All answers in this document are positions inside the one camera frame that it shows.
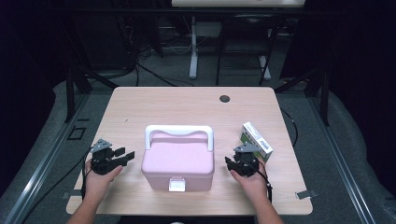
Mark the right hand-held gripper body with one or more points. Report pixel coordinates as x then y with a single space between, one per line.
246 163

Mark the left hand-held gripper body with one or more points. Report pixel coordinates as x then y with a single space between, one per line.
101 163

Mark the green and white carton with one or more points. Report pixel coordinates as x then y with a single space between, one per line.
256 138

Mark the person's left hand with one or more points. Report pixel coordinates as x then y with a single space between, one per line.
98 183

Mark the person's right hand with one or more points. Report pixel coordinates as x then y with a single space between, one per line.
253 185

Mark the white desk with white legs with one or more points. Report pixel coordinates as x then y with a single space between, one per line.
193 46

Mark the metal table bracket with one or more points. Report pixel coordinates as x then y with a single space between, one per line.
306 194
66 195

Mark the grey metal floor rail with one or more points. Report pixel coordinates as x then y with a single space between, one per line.
46 155
339 155

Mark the black metal stand frame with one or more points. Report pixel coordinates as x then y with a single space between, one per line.
323 99
70 96

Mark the black metal chair frame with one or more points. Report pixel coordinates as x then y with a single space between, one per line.
219 62

